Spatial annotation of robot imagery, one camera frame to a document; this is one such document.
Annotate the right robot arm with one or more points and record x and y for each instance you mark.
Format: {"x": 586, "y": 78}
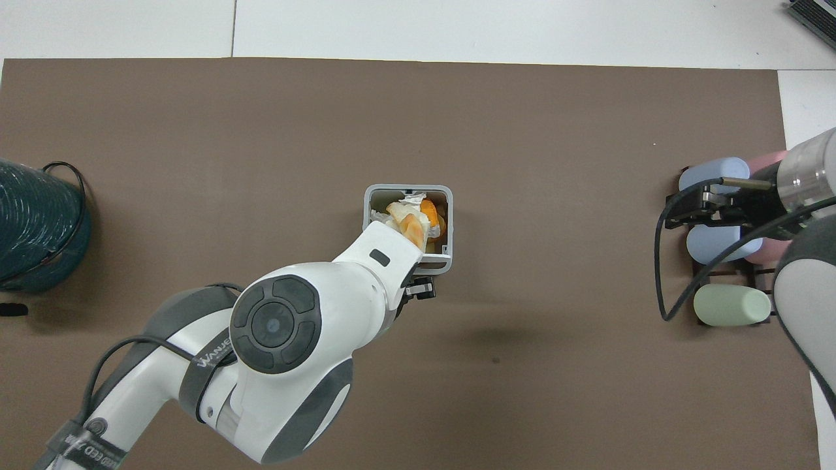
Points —
{"x": 806, "y": 294}

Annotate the white crumpled tissue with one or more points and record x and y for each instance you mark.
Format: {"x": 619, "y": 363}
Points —
{"x": 413, "y": 198}

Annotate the small black flat piece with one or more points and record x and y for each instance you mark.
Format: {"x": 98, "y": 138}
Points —
{"x": 12, "y": 310}

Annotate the blue foam cylinder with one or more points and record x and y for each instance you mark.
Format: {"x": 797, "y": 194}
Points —
{"x": 715, "y": 245}
{"x": 712, "y": 171}

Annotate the orange peel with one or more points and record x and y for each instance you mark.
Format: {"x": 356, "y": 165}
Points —
{"x": 411, "y": 223}

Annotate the pink foam cylinder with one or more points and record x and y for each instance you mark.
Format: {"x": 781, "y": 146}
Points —
{"x": 767, "y": 160}
{"x": 774, "y": 249}

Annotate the black rack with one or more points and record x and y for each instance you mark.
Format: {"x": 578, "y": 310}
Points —
{"x": 695, "y": 275}

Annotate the green foam cylinder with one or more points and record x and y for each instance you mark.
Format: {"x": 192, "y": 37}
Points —
{"x": 731, "y": 305}

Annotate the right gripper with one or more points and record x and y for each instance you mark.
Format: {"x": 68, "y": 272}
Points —
{"x": 761, "y": 199}

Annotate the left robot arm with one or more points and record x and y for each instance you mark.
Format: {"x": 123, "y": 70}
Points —
{"x": 281, "y": 339}

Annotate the grey square trash can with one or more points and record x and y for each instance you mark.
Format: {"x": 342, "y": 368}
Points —
{"x": 448, "y": 228}

